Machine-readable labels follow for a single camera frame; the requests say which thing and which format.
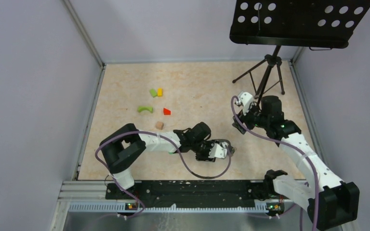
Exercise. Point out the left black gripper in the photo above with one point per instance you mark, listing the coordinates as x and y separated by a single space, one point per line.
204 158

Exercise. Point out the natural wooden cube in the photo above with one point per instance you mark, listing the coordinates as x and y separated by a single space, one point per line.
159 125

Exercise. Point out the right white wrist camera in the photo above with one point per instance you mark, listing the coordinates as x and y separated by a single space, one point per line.
244 100

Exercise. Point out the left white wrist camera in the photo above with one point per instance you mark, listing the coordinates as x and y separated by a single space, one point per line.
219 150

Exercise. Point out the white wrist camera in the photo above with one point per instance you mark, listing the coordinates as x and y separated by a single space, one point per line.
219 150
244 100

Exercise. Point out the grey slotted cable duct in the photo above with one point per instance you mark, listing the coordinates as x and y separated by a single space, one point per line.
121 207

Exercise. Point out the black music stand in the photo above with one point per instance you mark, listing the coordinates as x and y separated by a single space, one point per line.
301 23

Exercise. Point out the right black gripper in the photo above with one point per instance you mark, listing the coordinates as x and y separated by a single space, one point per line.
252 107

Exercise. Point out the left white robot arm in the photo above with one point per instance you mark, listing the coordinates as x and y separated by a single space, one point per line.
123 147

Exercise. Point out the light green flat block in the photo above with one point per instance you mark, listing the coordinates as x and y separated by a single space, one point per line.
153 93

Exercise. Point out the green arch block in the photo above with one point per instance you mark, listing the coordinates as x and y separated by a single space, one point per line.
145 108

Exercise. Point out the red block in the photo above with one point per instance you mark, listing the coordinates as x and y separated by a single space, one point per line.
167 112

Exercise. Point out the yellow block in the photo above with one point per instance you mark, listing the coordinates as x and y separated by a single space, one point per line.
159 92

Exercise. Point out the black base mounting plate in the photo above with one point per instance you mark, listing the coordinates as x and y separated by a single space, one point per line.
199 194

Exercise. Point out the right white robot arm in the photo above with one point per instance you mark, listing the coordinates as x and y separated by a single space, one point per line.
328 200

